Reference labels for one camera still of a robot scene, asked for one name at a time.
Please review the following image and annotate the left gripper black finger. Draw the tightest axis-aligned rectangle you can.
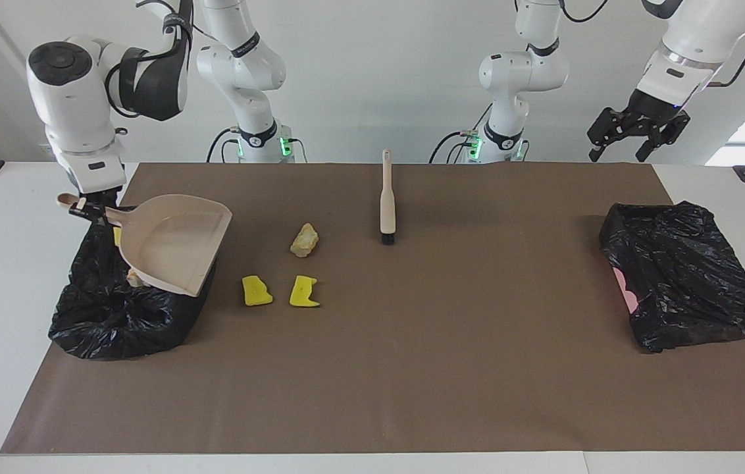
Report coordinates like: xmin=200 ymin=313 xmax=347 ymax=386
xmin=587 ymin=125 xmax=617 ymax=163
xmin=634 ymin=132 xmax=676 ymax=163

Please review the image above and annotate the beige plastic dustpan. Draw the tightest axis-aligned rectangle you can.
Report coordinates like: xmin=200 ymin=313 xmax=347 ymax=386
xmin=57 ymin=193 xmax=233 ymax=298

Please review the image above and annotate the yellow notched sponge piece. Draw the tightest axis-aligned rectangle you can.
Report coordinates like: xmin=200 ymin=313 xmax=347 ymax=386
xmin=289 ymin=275 xmax=321 ymax=309

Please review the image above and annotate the beige handled dust brush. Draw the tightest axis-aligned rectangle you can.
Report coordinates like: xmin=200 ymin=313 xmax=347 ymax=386
xmin=379 ymin=149 xmax=399 ymax=246

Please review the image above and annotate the black plastic trash bag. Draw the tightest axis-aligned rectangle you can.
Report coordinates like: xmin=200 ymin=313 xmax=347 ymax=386
xmin=598 ymin=201 xmax=745 ymax=354
xmin=48 ymin=202 xmax=218 ymax=361

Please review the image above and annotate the pink plastic bin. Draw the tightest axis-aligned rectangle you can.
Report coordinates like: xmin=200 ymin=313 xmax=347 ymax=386
xmin=613 ymin=267 xmax=640 ymax=315

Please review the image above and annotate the brown table mat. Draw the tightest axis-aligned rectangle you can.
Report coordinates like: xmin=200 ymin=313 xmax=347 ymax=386
xmin=0 ymin=163 xmax=745 ymax=455

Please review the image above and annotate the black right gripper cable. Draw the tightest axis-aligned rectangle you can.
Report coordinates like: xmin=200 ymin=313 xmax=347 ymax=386
xmin=105 ymin=0 xmax=197 ymax=120

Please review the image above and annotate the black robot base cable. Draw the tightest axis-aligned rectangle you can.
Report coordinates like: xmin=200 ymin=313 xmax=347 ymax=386
xmin=207 ymin=128 xmax=242 ymax=163
xmin=430 ymin=128 xmax=482 ymax=164

